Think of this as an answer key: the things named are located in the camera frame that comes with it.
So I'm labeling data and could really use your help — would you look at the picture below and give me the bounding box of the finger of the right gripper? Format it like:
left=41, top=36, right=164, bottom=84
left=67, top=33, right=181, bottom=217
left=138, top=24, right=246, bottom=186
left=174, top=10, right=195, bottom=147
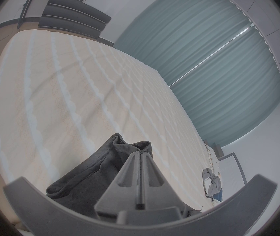
left=142, top=153, right=188, bottom=219
left=94, top=153, right=141, bottom=222

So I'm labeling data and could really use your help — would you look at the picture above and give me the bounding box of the bed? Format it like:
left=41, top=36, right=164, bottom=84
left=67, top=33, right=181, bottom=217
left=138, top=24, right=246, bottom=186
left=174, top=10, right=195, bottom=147
left=0, top=30, right=249, bottom=228

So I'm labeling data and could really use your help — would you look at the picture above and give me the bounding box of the grey bedside table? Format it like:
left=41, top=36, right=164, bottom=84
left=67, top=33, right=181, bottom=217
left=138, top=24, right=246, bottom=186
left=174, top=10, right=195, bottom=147
left=203, top=139, right=223, bottom=154

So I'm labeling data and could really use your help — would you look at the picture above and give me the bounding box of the black T-shirt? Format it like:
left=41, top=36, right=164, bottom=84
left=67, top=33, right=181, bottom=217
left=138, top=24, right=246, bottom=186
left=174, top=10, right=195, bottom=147
left=46, top=133, right=202, bottom=218

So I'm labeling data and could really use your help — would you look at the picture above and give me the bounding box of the white printed pillow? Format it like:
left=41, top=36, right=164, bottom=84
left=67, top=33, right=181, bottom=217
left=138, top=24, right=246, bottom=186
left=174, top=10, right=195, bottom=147
left=205, top=144, right=223, bottom=176

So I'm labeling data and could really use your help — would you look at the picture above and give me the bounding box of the black chest of drawers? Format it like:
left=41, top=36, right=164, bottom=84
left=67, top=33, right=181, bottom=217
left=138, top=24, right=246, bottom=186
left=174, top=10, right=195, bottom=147
left=17, top=0, right=112, bottom=40

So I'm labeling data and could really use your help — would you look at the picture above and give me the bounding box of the pile of clothes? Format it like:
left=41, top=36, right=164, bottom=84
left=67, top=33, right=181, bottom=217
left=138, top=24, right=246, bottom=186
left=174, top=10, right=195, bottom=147
left=202, top=167, right=223, bottom=202

